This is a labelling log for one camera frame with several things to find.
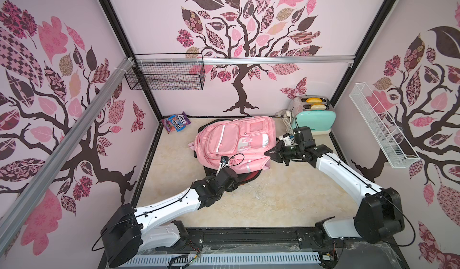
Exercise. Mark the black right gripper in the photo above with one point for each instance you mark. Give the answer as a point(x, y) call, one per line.
point(284, 152)

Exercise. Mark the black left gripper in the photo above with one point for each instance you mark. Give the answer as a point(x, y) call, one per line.
point(230, 188)

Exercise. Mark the red backpack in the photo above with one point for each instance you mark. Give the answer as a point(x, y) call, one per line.
point(248, 177)

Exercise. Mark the pink backpack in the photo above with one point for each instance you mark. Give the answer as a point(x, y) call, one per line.
point(243, 141)

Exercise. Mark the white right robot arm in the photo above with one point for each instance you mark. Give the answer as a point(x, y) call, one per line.
point(379, 215)

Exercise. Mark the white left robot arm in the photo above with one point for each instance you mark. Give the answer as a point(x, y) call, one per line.
point(151, 218)

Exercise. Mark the mint green toaster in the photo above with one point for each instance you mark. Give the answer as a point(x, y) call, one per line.
point(319, 121)

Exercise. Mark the yellow toast slice front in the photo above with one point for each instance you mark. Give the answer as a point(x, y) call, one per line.
point(318, 107)

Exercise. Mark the yellow toast slice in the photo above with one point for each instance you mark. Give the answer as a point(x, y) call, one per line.
point(314, 100)
point(318, 107)

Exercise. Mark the yellow toast slice back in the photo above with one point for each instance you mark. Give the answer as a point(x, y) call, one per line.
point(314, 100)

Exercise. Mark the purple candy bag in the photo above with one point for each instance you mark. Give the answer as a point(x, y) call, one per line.
point(176, 122)

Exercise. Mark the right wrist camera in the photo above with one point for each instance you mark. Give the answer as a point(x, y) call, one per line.
point(300, 136)

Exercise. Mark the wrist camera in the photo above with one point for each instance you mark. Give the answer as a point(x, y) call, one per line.
point(224, 160)
point(300, 136)

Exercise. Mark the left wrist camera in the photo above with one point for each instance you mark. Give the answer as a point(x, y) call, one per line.
point(224, 160)

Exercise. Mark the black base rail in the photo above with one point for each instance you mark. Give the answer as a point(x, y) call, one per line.
point(196, 239)

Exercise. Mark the aluminium rail back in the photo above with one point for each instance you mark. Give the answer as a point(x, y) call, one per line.
point(348, 59)

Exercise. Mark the aluminium rail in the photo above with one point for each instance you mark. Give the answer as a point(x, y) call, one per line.
point(26, 202)
point(348, 59)

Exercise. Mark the white vented cable duct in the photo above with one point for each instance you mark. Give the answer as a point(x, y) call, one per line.
point(222, 259)

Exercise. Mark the white wire shelf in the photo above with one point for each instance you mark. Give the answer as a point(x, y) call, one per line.
point(388, 134)

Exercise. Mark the black wire basket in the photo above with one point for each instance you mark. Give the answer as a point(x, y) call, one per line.
point(167, 71)

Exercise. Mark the aluminium rail left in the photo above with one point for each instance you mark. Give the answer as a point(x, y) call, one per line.
point(26, 202)

